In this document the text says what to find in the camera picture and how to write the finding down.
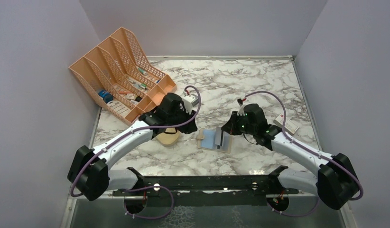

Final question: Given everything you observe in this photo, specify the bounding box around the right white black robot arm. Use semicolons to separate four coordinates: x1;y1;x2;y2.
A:
222;104;359;210

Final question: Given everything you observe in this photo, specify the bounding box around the green marker pen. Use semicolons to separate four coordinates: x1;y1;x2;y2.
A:
138;67;149;76

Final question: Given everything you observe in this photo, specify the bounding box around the aluminium frame profile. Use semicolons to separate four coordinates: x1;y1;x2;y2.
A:
70;176;111;201

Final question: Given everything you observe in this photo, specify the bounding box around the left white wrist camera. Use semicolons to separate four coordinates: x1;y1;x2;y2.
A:
182;95;199;114

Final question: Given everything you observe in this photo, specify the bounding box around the orange plastic desk organizer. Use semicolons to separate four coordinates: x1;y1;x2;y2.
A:
69;27;176;125

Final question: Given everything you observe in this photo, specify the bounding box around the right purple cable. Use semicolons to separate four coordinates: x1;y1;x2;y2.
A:
237;91;364;218

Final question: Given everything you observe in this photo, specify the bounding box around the blue tape roll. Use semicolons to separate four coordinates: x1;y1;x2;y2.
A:
97;90;114;104

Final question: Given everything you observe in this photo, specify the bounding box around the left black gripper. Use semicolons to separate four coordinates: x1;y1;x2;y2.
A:
167;105;198;134

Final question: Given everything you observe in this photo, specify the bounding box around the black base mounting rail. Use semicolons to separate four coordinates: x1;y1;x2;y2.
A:
112;175;299;207

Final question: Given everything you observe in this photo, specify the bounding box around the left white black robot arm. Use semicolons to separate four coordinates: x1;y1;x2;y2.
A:
67;93;197;201

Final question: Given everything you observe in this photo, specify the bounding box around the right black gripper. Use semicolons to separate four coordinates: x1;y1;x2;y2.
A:
222;111;256;135

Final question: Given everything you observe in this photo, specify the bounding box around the beige oval tray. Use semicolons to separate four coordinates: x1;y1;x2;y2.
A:
156;128;181;147

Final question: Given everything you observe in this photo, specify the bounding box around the white card box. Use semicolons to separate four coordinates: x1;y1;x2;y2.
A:
273;114;299;136

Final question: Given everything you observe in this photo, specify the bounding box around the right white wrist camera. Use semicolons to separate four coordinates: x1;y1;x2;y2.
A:
237;97;247;116

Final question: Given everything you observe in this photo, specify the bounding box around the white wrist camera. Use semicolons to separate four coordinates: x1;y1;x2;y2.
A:
182;95;199;114
237;97;247;116

